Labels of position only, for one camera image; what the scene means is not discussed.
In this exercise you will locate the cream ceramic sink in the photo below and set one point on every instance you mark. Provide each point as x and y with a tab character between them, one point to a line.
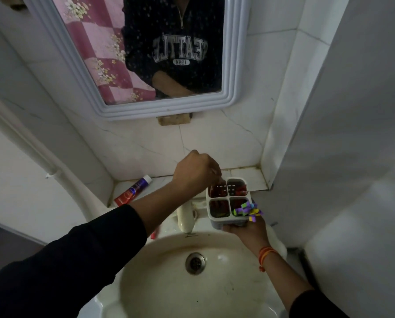
171	294

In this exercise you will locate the white framed wall mirror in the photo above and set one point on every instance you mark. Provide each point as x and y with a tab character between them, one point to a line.
171	107

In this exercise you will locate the person's right hand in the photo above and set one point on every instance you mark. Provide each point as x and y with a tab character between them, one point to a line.
253	235

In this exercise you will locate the brown mirror bracket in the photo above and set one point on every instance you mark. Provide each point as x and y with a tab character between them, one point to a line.
172	120

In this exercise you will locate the person's right forearm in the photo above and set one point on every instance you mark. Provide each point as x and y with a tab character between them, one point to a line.
283	281

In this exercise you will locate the red purple toothpaste tube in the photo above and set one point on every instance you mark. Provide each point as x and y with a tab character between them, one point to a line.
131	192

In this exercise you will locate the grey plastic toothbrush holder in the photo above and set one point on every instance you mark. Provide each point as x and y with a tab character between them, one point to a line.
228	196

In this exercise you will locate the person's left forearm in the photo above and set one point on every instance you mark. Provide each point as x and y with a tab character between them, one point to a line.
157	205

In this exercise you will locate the metal sink drain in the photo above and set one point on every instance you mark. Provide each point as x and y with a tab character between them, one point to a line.
195	263

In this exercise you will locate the cream plastic faucet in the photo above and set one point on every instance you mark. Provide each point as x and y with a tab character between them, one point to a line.
185	220

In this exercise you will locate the person's left hand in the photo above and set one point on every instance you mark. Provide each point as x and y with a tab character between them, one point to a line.
194	172

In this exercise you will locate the red white lettered toothpaste tube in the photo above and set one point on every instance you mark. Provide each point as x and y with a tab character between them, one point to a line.
220	208

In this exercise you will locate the white wall pipe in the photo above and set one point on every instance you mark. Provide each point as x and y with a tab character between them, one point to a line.
35	145

